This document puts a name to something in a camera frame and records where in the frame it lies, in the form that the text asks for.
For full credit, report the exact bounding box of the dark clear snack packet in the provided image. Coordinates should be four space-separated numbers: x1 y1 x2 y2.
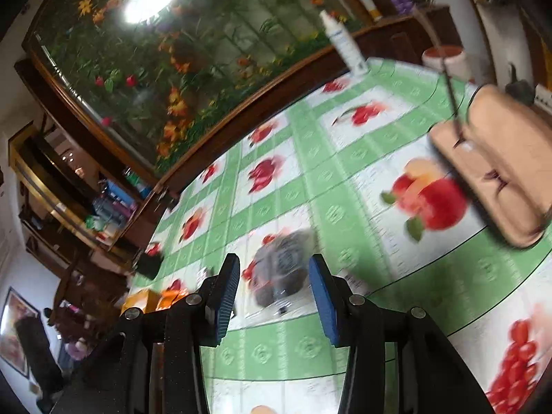
250 229 317 311

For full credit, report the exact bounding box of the flower decorated glass screen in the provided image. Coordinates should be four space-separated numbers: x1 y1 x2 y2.
23 0 376 182

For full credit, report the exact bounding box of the yellow cardboard box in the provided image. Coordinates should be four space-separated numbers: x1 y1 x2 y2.
121 289 190 315

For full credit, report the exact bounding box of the white plastic bucket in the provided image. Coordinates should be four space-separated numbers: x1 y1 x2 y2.
422 46 471 80

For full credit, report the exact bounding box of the wooden cabinet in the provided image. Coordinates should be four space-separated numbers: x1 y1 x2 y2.
13 60 182 272

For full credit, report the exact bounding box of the framed wall picture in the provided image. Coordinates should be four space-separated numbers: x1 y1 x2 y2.
0 287 40 376

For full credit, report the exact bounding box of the blue thermos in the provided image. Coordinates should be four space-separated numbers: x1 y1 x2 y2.
106 181 130 205

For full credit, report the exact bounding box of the wooden chair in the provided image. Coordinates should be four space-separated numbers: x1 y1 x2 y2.
47 259 130 354

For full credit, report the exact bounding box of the black round device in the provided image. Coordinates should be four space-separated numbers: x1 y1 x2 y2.
135 252 165 280

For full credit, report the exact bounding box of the white spray bottle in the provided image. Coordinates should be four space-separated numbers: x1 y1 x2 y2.
319 10 369 76

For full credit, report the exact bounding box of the open dark glasses case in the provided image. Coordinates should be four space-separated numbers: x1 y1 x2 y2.
427 84 552 248

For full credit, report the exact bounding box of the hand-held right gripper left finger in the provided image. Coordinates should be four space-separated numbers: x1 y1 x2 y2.
49 254 241 414

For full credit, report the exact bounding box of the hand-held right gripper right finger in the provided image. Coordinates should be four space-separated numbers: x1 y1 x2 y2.
308 254 496 414

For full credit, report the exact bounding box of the small white snack packet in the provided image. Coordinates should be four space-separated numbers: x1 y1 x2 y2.
336 269 367 294

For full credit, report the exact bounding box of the green fruit print tablecloth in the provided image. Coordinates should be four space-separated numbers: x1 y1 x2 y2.
129 57 552 414

